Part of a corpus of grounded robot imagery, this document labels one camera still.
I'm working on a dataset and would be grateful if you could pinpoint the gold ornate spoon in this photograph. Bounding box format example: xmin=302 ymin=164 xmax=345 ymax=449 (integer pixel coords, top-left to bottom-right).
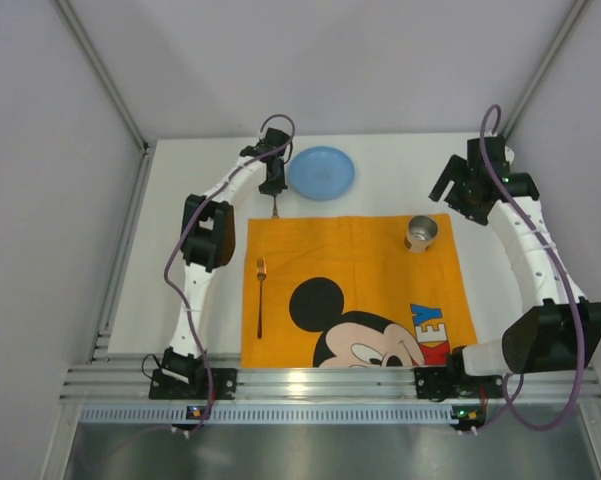
xmin=272 ymin=195 xmax=280 ymax=219

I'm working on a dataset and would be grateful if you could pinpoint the blue plastic plate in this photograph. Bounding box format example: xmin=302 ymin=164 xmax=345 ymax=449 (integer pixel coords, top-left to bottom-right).
xmin=288 ymin=146 xmax=356 ymax=201

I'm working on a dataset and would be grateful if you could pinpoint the metal cup with paper sleeve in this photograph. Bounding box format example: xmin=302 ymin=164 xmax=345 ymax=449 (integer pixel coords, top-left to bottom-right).
xmin=404 ymin=215 xmax=439 ymax=253

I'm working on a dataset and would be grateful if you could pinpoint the rose gold fork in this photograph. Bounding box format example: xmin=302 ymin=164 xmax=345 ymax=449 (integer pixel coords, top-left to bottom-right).
xmin=256 ymin=258 xmax=267 ymax=340

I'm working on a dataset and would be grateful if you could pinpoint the orange Mickey Mouse cloth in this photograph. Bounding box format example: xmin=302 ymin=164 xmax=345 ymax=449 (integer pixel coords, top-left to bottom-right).
xmin=241 ymin=214 xmax=477 ymax=368

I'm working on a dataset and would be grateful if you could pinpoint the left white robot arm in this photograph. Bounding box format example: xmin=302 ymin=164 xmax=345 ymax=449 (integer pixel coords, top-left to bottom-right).
xmin=163 ymin=127 xmax=294 ymax=378

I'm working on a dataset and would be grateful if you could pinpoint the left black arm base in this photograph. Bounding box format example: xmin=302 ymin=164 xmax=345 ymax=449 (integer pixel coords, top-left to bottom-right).
xmin=148 ymin=368 xmax=237 ymax=400

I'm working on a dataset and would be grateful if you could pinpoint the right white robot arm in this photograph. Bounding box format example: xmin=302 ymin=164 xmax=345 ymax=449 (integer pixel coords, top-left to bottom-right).
xmin=429 ymin=136 xmax=601 ymax=377

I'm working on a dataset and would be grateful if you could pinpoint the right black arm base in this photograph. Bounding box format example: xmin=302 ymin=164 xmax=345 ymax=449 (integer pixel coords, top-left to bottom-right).
xmin=413 ymin=366 xmax=503 ymax=402

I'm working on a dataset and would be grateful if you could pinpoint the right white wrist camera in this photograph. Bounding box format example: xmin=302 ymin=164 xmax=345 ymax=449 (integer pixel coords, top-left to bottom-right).
xmin=484 ymin=134 xmax=515 ymax=164

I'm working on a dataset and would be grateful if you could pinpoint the left aluminium frame post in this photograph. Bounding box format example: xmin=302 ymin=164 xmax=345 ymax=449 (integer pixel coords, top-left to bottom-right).
xmin=54 ymin=0 xmax=151 ymax=149

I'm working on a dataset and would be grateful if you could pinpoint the aluminium frame post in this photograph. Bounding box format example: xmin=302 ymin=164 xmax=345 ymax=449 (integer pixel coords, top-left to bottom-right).
xmin=499 ymin=0 xmax=592 ymax=140
xmin=54 ymin=0 xmax=151 ymax=149

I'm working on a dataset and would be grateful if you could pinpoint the right aluminium frame post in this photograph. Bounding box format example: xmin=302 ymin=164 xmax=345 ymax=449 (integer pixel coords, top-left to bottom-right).
xmin=499 ymin=0 xmax=592 ymax=140

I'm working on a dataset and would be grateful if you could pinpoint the aluminium mounting rail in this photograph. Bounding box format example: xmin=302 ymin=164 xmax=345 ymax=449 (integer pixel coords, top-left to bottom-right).
xmin=59 ymin=352 xmax=601 ymax=404

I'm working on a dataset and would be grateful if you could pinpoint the slotted white cable duct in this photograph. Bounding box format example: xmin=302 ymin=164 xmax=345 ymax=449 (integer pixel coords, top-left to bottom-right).
xmin=79 ymin=404 xmax=481 ymax=424

